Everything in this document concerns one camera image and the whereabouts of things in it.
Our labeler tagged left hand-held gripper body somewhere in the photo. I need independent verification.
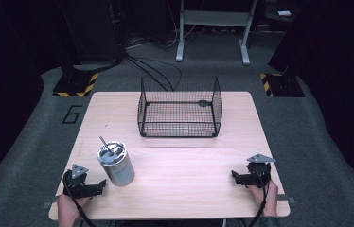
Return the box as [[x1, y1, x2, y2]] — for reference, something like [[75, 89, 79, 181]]
[[62, 163, 103, 200]]

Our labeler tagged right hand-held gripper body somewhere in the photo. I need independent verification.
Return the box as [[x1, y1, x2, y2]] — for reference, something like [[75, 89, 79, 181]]
[[238, 153, 276, 189]]

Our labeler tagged person's left hand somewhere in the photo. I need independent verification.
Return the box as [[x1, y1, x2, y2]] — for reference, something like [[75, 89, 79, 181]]
[[56, 192, 92, 226]]

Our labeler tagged person's right hand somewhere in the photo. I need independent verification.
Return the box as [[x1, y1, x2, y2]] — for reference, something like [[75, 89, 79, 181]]
[[246, 180, 279, 218]]

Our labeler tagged silver metal tumbler cup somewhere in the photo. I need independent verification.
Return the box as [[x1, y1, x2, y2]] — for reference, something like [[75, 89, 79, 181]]
[[97, 140, 135, 187]]

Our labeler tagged metal straw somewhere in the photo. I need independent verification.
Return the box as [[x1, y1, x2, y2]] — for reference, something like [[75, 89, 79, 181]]
[[98, 135, 115, 156]]

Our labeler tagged black base with striped tape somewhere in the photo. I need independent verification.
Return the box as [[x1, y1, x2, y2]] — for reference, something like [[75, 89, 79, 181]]
[[258, 72, 306, 98], [52, 66, 99, 98]]

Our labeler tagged black cabinet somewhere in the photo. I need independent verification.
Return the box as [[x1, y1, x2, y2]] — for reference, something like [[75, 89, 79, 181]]
[[56, 0, 125, 65]]

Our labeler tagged white metal stand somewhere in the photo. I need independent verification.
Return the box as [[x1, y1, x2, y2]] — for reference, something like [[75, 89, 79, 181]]
[[175, 0, 258, 66]]

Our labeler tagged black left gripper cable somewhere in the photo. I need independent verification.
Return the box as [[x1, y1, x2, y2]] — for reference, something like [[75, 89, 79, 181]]
[[62, 171, 97, 227]]

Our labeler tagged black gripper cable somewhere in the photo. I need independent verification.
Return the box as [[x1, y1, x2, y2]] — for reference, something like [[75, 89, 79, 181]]
[[247, 166, 271, 227], [62, 171, 97, 227]]

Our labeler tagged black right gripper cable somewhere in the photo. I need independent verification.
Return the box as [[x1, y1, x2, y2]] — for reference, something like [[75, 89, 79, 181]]
[[247, 166, 271, 227]]

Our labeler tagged grey table bracket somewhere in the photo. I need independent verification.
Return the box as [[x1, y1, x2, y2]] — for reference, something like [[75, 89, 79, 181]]
[[276, 194, 296, 205]]

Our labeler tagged black wire mesh basket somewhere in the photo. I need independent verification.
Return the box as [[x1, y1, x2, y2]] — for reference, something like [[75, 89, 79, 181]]
[[136, 76, 223, 139]]

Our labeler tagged bundle of black floor cables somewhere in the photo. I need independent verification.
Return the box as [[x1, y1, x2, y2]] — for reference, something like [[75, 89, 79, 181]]
[[123, 37, 183, 93]]

